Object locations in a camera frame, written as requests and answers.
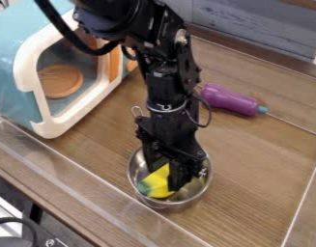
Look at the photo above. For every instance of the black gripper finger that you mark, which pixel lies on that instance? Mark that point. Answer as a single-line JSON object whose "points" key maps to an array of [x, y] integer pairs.
{"points": [[181, 173], [155, 154]]}

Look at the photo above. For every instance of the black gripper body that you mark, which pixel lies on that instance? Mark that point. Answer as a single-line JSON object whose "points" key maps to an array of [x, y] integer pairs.
{"points": [[172, 126]]}

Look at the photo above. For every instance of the yellow toy banana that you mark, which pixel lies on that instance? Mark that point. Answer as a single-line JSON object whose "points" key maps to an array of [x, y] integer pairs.
{"points": [[153, 185]]}

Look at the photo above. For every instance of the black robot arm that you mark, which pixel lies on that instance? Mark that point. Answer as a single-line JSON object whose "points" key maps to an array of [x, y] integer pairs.
{"points": [[146, 26]]}

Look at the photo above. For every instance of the silver metal pot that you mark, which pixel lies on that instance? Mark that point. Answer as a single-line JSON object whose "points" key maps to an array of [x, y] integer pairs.
{"points": [[186, 196]]}

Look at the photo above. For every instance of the purple toy eggplant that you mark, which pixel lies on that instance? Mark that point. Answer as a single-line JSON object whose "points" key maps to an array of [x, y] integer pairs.
{"points": [[222, 98]]}

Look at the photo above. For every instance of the clear acrylic barrier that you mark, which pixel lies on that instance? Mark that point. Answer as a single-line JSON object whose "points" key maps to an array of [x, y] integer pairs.
{"points": [[83, 201]]}

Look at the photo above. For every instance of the blue toy microwave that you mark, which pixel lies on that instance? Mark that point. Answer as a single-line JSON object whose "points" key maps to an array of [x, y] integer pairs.
{"points": [[51, 82]]}

